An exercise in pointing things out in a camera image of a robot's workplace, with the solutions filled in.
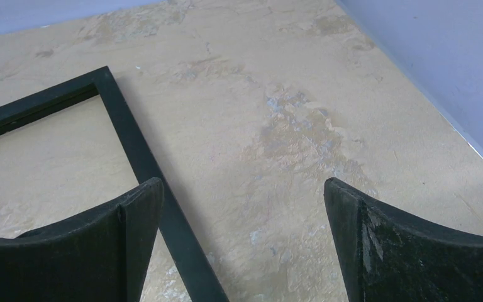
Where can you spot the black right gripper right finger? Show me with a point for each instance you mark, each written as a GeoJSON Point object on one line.
{"type": "Point", "coordinates": [387, 254]}

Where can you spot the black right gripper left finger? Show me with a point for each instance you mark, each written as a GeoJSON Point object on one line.
{"type": "Point", "coordinates": [101, 254]}

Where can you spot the black wooden picture frame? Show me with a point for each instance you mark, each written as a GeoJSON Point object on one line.
{"type": "Point", "coordinates": [196, 272]}

